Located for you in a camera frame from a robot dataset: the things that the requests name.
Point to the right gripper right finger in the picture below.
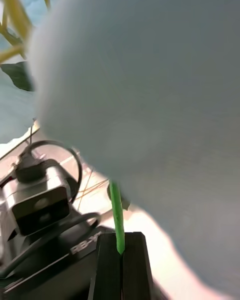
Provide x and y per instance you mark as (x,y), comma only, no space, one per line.
(136,267)

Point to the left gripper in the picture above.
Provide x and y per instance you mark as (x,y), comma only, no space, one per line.
(50,275)

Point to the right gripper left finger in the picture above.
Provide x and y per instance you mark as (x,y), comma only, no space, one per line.
(108,267)

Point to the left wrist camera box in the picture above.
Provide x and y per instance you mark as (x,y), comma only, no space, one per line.
(37,200)

